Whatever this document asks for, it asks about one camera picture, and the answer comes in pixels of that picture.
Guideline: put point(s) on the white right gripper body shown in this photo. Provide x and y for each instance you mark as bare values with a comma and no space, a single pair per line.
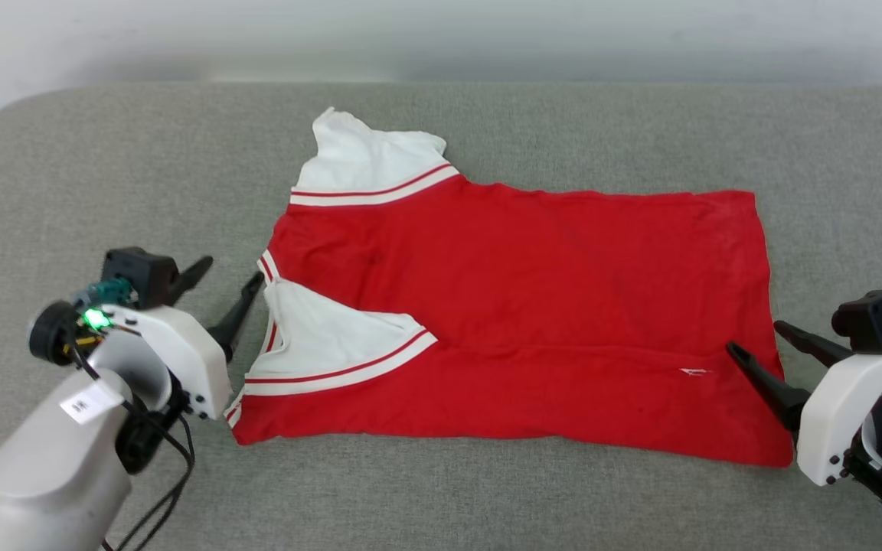
831,413

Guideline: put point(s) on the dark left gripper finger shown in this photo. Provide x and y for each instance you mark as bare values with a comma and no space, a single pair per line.
238,325
192,279

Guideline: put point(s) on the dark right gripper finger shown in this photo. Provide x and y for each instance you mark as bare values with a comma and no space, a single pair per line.
770,390
812,346

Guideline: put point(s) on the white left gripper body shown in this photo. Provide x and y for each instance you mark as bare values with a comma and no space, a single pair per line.
181,360

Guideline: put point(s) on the red and white shirt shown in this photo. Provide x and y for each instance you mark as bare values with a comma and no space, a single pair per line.
525,291

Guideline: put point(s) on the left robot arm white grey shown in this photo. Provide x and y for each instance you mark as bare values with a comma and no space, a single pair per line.
50,474

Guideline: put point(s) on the white paper label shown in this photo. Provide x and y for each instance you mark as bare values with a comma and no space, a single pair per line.
91,402

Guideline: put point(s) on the grey fabric sofa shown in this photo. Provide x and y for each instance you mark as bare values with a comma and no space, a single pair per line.
487,505

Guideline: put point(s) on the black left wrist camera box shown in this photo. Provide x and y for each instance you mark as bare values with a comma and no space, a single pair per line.
138,272

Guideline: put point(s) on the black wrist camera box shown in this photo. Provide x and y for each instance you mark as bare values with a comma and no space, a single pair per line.
138,272
870,317

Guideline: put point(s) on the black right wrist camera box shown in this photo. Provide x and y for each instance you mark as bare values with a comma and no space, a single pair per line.
870,317

